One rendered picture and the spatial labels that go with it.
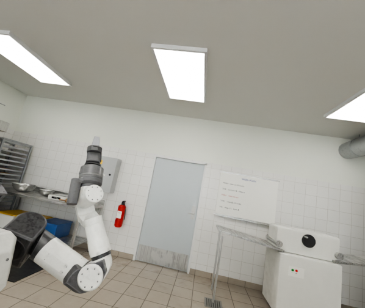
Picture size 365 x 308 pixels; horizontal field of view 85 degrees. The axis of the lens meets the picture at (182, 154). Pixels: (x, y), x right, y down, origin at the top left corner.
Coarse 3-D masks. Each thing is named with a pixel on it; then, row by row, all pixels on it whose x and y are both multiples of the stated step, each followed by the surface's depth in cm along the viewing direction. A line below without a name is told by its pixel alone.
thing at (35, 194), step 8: (8, 192) 353; (16, 192) 360; (24, 192) 378; (32, 192) 397; (56, 192) 418; (64, 192) 416; (16, 200) 417; (40, 200) 344; (48, 200) 342; (56, 200) 354; (104, 200) 404; (16, 208) 418; (64, 240) 354; (72, 240) 328; (80, 240) 369; (72, 248) 328
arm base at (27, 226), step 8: (16, 216) 67; (24, 216) 68; (32, 216) 70; (40, 216) 72; (8, 224) 63; (16, 224) 64; (24, 224) 66; (32, 224) 67; (40, 224) 69; (16, 232) 62; (24, 232) 64; (32, 232) 65; (40, 232) 67; (16, 240) 62; (24, 240) 63; (32, 240) 63; (16, 248) 63; (24, 248) 63; (16, 256) 64; (24, 256) 65; (16, 264) 66
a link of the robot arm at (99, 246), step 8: (96, 224) 71; (88, 232) 70; (96, 232) 70; (104, 232) 73; (88, 240) 70; (96, 240) 69; (104, 240) 71; (88, 248) 70; (96, 248) 69; (104, 248) 70; (96, 256) 68; (104, 256) 69; (104, 264) 67; (104, 272) 65
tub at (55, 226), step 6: (48, 222) 350; (54, 222) 358; (60, 222) 365; (66, 222) 372; (48, 228) 347; (54, 228) 346; (60, 228) 357; (66, 228) 373; (54, 234) 345; (60, 234) 360; (66, 234) 376
